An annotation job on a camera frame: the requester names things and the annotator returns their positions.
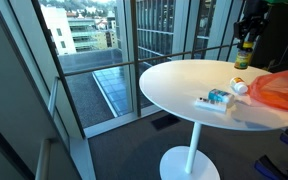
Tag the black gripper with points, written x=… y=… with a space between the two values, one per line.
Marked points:
x=255 y=11

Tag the brown bottle with yellow cap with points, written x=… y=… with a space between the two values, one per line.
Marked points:
x=243 y=58

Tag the white bottle with orange label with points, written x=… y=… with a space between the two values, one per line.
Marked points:
x=240 y=86

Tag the orange plastic bag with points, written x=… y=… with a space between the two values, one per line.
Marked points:
x=280 y=90

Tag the dark robot stand panel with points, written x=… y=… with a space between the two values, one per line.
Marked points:
x=284 y=40

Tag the white pill box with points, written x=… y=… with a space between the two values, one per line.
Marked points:
x=210 y=105

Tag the dark floor vent grille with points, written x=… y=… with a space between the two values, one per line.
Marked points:
x=165 y=121

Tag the grey metal window railing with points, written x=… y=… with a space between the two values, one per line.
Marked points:
x=100 y=67

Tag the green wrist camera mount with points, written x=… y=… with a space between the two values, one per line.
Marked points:
x=284 y=1

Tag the white round pedestal table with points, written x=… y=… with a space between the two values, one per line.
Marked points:
x=184 y=86

